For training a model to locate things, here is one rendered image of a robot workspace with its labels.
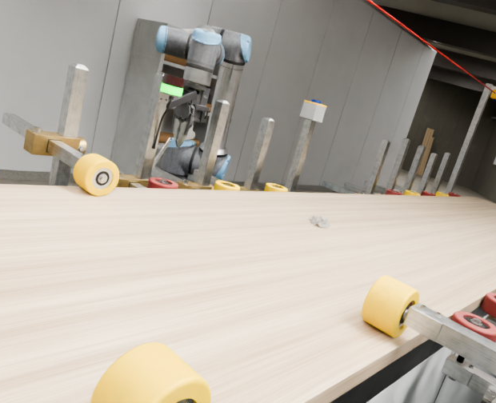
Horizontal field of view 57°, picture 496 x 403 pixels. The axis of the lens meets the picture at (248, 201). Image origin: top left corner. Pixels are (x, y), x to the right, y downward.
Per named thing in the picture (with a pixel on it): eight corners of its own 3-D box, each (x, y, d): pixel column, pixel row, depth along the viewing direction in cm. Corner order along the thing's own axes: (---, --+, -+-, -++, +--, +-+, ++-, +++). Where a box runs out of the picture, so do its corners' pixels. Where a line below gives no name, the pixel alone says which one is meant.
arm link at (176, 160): (164, 165, 247) (171, 133, 243) (194, 173, 247) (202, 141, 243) (156, 169, 232) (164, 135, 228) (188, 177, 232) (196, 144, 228)
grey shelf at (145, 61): (105, 182, 440) (138, 17, 405) (177, 185, 507) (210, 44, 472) (130, 198, 412) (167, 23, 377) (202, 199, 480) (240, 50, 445)
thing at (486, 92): (435, 212, 349) (485, 81, 326) (439, 212, 356) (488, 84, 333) (450, 217, 342) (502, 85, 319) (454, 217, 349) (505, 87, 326)
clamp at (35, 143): (22, 148, 110) (25, 128, 109) (74, 153, 120) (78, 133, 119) (32, 155, 106) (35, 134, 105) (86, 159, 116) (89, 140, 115)
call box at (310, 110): (298, 118, 186) (304, 99, 184) (308, 121, 191) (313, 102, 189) (312, 122, 181) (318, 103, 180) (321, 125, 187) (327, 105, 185)
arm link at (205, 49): (225, 36, 149) (220, 31, 139) (215, 74, 152) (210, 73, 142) (198, 29, 149) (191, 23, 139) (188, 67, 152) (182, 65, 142)
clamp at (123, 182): (106, 189, 131) (110, 173, 130) (146, 190, 141) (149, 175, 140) (117, 196, 127) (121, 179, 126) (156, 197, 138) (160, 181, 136)
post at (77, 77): (38, 244, 120) (69, 61, 110) (50, 242, 123) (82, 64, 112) (43, 249, 118) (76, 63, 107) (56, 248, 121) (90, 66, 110)
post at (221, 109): (182, 234, 158) (216, 97, 147) (190, 233, 161) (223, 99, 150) (188, 238, 156) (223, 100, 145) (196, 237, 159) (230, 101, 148)
